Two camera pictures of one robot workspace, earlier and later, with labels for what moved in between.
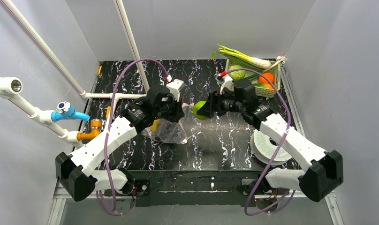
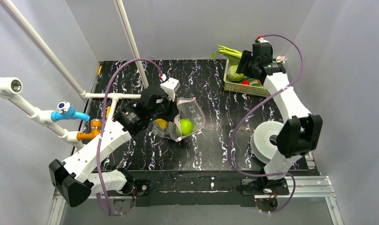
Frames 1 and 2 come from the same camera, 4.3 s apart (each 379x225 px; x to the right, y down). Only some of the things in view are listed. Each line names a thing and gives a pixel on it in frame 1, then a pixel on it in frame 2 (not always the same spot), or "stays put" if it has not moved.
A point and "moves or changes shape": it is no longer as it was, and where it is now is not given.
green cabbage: x=237 y=75 stays put
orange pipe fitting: x=96 y=125 stays put
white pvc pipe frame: x=11 y=88 stays put
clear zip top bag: x=167 y=130 moves or changes shape
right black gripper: x=215 y=105 → x=246 y=62
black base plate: x=193 y=188 stays put
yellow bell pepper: x=153 y=127 → x=162 y=123
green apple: x=197 y=106 → x=185 y=127
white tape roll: x=264 y=150 stays put
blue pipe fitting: x=65 y=110 stays put
